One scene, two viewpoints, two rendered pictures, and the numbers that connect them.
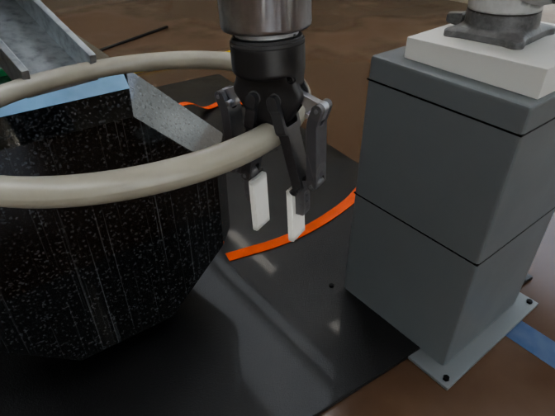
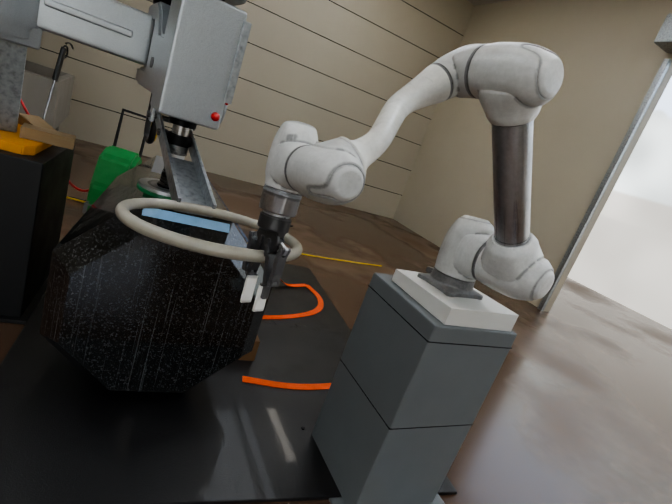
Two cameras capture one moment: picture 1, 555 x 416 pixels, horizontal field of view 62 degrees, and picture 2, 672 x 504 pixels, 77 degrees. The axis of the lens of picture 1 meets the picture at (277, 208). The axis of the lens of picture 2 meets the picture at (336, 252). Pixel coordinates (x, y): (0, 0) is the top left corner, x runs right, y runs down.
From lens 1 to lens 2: 55 cm
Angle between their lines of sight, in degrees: 22
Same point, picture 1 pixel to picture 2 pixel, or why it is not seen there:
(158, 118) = not seen: hidden behind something
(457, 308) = (371, 462)
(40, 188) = (160, 231)
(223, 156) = (235, 251)
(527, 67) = (443, 304)
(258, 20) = (270, 205)
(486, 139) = (413, 339)
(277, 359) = (236, 455)
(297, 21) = (285, 212)
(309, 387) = (246, 482)
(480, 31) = (434, 280)
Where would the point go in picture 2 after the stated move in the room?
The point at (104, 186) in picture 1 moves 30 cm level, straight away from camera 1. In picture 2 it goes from (183, 240) to (199, 207)
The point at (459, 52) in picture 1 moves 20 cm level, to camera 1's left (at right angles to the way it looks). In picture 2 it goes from (416, 285) to (363, 264)
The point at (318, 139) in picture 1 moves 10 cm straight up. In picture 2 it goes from (279, 262) to (292, 221)
